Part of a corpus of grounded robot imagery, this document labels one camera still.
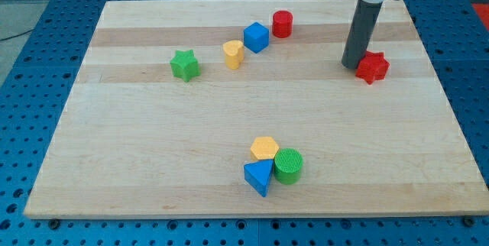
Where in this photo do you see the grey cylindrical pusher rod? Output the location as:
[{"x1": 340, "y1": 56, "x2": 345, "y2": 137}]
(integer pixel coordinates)
[{"x1": 342, "y1": 0, "x2": 382, "y2": 70}]

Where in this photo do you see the yellow heart block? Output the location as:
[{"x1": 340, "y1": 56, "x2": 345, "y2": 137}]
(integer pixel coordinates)
[{"x1": 222, "y1": 40, "x2": 245, "y2": 70}]

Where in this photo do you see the green star block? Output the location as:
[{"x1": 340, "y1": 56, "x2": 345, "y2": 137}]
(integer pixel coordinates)
[{"x1": 170, "y1": 50, "x2": 201, "y2": 83}]

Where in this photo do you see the red star block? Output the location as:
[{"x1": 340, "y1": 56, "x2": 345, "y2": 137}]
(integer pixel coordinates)
[{"x1": 355, "y1": 51, "x2": 390, "y2": 85}]

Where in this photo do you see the yellow hexagon block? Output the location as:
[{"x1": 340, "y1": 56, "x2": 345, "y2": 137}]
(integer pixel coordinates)
[{"x1": 250, "y1": 137, "x2": 280, "y2": 160}]

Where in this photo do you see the blue triangle block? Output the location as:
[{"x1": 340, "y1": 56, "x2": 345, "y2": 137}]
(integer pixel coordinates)
[{"x1": 243, "y1": 160, "x2": 274, "y2": 197}]

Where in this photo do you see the green cylinder block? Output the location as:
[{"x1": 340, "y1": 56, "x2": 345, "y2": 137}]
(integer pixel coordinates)
[{"x1": 274, "y1": 148, "x2": 303, "y2": 185}]

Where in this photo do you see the blue cube block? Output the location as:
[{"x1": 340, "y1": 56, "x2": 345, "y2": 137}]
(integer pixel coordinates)
[{"x1": 243, "y1": 22, "x2": 270, "y2": 53}]

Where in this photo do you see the red cylinder block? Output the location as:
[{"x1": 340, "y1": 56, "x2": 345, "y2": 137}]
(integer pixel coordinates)
[{"x1": 272, "y1": 10, "x2": 293, "y2": 38}]

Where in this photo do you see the wooden board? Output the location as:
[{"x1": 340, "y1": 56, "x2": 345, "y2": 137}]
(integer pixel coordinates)
[{"x1": 24, "y1": 0, "x2": 488, "y2": 219}]

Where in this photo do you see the black cable on floor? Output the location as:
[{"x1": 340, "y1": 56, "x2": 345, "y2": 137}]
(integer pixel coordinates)
[{"x1": 0, "y1": 28, "x2": 34, "y2": 43}]

